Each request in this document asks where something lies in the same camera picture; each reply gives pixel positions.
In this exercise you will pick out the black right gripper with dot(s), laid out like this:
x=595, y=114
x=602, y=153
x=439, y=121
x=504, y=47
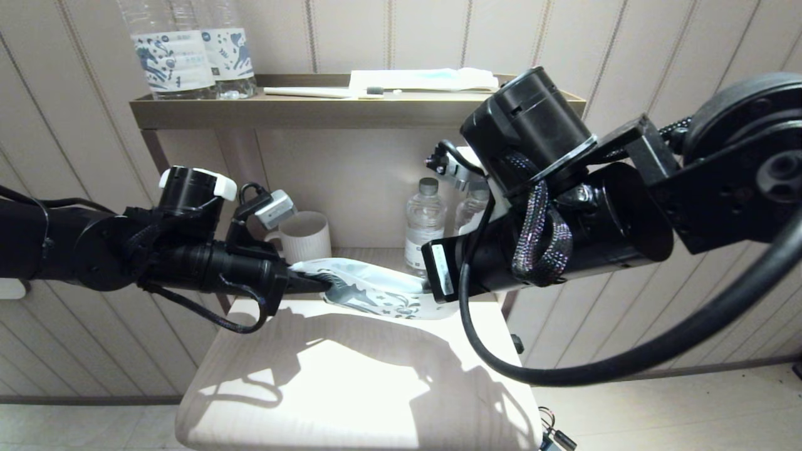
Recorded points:
x=601, y=225

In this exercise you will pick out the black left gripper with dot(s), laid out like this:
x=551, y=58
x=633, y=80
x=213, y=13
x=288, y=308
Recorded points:
x=219, y=269

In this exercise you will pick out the white blue horse pouch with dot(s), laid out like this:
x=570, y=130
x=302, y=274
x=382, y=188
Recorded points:
x=376, y=288

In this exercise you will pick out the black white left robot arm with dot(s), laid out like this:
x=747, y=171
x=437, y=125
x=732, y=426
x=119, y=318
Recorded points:
x=56, y=250

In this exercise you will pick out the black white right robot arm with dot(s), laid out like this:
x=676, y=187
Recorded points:
x=733, y=175

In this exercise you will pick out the white ribbed mug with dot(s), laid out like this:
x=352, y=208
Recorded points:
x=307, y=238

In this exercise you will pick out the small clear water bottle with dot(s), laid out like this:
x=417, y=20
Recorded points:
x=473, y=210
x=426, y=225

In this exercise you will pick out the small black table knob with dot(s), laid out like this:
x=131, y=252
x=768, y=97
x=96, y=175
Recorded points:
x=517, y=344

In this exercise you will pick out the brown open shelf cabinet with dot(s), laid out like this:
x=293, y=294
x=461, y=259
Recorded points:
x=351, y=113

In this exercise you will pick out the white toothbrush dark bristles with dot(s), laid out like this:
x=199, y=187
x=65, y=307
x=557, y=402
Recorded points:
x=313, y=93

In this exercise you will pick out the white blue packet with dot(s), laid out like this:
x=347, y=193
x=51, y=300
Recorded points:
x=420, y=79

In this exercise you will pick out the large water bottle horse label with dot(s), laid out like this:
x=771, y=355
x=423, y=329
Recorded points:
x=233, y=56
x=172, y=59

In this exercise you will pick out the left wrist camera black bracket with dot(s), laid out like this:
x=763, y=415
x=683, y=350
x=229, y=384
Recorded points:
x=272, y=210

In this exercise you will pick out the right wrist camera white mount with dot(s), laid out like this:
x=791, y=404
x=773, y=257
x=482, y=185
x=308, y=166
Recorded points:
x=463, y=178

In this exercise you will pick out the white rounded wall fixture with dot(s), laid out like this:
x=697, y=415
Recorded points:
x=9, y=289

